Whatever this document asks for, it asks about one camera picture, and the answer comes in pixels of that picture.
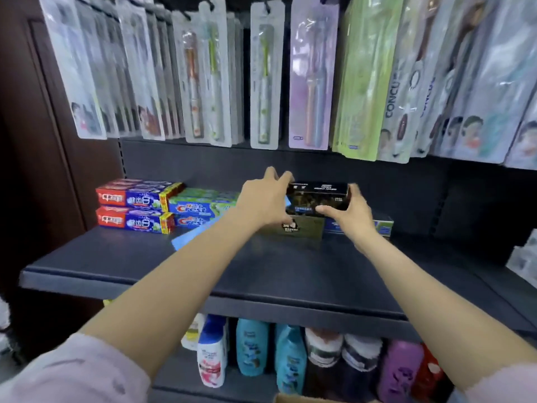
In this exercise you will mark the person's right hand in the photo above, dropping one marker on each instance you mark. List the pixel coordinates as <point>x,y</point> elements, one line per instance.
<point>356,222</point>

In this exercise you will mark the person's left hand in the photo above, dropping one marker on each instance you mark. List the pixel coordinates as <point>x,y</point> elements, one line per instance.
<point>264,201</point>

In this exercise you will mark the dark blue toothpaste box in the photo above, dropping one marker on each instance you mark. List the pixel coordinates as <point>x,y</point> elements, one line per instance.
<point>381,226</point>

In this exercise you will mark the black patterned toothpaste box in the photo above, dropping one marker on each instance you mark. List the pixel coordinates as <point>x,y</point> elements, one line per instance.
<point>319,197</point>

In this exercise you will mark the gold toothpaste box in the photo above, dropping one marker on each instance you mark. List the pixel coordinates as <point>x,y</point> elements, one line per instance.
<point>302,235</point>

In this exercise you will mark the dark grey shelf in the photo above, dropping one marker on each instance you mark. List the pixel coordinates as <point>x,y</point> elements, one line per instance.
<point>293,272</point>

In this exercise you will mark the red and blue toothpaste box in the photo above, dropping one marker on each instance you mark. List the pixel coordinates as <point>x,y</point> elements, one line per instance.
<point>142,182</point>
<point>134,222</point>
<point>134,199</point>

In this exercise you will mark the brown cardboard box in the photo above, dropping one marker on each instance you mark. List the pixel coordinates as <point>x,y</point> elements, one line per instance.
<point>319,398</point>

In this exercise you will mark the person's right forearm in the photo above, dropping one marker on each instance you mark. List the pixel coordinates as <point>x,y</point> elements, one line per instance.
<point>440,314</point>

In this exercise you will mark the person's left forearm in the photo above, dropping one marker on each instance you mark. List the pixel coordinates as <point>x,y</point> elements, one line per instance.
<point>168,297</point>

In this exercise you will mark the dark grey shelf board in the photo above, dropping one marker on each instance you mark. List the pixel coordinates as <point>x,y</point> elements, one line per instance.
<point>176,381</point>

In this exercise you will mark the person's pink right sleeve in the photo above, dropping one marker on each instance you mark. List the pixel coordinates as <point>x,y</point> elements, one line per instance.
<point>503,386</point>

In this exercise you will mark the row of green toothbrush packs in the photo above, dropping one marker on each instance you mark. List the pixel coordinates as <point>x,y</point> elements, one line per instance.
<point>266,79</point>

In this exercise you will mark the green toothbrush pack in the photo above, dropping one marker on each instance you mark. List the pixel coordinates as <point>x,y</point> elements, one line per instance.
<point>218,79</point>

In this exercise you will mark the stack of brown toothbrush packs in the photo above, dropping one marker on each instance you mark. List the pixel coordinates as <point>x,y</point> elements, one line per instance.
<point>402,100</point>

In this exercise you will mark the stack of purple toothbrush packs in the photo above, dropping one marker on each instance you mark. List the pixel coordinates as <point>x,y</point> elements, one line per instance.
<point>312,79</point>

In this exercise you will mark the white-lidded dark jar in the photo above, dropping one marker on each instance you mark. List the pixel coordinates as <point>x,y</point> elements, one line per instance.
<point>361,360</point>

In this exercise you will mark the orange toothbrush pack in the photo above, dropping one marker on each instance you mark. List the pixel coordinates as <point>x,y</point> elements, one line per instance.
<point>191,79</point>

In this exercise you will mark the brown-lidded dark jar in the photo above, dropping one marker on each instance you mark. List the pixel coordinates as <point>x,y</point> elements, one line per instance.
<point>323,360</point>

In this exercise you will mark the stack of light green packs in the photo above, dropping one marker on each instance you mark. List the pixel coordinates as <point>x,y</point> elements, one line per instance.
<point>365,79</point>

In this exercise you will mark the large teal shampoo bottle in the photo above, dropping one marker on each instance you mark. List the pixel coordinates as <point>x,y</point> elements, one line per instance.
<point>251,348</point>

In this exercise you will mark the white bottle yellow label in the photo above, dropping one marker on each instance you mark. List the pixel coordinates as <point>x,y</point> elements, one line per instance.
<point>193,331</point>

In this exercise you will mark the pink shampoo bottle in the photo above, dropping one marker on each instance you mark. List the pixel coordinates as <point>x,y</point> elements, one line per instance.
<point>398,373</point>

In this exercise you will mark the small teal shampoo bottle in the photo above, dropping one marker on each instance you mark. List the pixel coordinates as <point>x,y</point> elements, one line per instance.
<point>290,365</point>

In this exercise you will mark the white bottle blue cap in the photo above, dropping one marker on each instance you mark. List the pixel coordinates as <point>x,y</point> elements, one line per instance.
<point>212,356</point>

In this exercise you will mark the red orange bottle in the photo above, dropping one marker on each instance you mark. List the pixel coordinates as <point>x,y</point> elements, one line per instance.
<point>430,373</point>

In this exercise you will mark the stack of white tissue packs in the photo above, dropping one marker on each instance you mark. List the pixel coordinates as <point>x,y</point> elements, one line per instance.
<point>524,260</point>

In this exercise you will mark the red child toothbrush pack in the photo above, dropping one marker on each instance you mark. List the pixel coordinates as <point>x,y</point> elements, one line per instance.
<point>142,79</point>

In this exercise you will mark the stack of teal child toothbrush packs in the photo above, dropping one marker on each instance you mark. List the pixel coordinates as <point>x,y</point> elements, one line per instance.
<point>491,100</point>

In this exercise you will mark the stack of blue child toothbrush packs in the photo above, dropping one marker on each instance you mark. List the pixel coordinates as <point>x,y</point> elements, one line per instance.
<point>71,71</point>

